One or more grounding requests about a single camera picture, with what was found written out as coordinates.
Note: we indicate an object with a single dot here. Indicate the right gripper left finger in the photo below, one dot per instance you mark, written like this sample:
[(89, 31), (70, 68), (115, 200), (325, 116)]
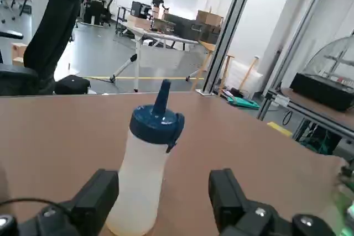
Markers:
[(91, 200)]

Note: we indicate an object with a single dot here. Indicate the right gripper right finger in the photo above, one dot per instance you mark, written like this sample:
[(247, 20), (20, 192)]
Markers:
[(229, 205)]

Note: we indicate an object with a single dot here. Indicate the transparent blue-capped sauce bottle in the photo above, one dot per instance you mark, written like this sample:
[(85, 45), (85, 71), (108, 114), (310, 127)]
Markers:
[(141, 169)]

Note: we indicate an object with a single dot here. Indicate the green bag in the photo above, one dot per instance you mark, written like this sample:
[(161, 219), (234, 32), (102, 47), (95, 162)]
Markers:
[(243, 102)]

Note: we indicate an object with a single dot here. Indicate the black bag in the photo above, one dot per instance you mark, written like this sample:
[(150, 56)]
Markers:
[(72, 85)]

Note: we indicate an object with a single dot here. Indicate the black seat cushion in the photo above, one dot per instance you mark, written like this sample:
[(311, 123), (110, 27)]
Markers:
[(16, 79)]

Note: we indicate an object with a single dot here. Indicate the wooden stool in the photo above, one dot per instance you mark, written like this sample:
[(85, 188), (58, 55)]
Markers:
[(206, 62)]

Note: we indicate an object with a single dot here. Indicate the clear domed display case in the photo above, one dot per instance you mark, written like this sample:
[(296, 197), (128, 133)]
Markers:
[(326, 81)]

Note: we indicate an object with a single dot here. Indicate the small cardboard box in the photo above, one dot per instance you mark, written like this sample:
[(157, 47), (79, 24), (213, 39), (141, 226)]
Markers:
[(18, 53)]

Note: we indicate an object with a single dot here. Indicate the white folding table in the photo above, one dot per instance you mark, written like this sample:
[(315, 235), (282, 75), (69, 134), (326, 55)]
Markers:
[(166, 37)]

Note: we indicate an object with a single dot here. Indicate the brown cardboard box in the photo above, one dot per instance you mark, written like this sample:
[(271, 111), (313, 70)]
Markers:
[(208, 17), (139, 23)]

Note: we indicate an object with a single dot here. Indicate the black office chair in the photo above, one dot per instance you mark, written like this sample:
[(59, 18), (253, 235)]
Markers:
[(110, 1)]

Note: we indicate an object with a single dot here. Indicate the aluminium frame side table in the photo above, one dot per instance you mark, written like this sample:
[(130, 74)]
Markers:
[(309, 111)]

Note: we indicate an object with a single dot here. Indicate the aluminium frame column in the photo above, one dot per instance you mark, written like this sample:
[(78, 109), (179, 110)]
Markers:
[(221, 42)]

